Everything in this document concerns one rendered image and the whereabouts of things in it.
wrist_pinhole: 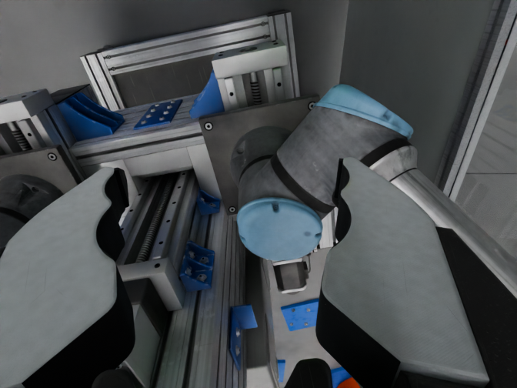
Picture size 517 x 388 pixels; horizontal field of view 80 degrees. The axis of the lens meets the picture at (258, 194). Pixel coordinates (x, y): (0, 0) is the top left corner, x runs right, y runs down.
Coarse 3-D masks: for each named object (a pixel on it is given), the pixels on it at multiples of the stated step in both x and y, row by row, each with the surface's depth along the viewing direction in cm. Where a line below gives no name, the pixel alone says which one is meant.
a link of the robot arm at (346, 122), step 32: (352, 96) 35; (320, 128) 38; (352, 128) 36; (384, 128) 35; (288, 160) 40; (320, 160) 38; (384, 160) 33; (416, 160) 37; (320, 192) 39; (416, 192) 33; (448, 224) 31; (480, 256) 29; (512, 288) 27
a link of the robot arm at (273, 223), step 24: (264, 168) 44; (240, 192) 48; (264, 192) 42; (288, 192) 40; (240, 216) 43; (264, 216) 40; (288, 216) 40; (312, 216) 40; (264, 240) 43; (288, 240) 42; (312, 240) 42
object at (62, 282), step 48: (96, 192) 9; (48, 240) 8; (96, 240) 8; (0, 288) 6; (48, 288) 6; (96, 288) 6; (0, 336) 5; (48, 336) 5; (96, 336) 6; (0, 384) 5; (48, 384) 5
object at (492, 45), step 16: (496, 0) 54; (512, 0) 51; (496, 16) 55; (512, 16) 53; (496, 32) 55; (480, 48) 59; (496, 48) 55; (480, 64) 59; (496, 64) 57; (480, 80) 59; (464, 96) 63; (480, 96) 60; (464, 112) 64; (464, 128) 64; (448, 144) 69; (464, 144) 65; (448, 160) 70; (448, 176) 70; (448, 192) 72
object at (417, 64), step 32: (352, 0) 127; (384, 0) 99; (416, 0) 80; (448, 0) 68; (480, 0) 59; (352, 32) 129; (384, 32) 100; (416, 32) 81; (448, 32) 68; (480, 32) 59; (352, 64) 130; (384, 64) 101; (416, 64) 82; (448, 64) 69; (384, 96) 102; (416, 96) 82; (448, 96) 69; (416, 128) 83; (448, 128) 70
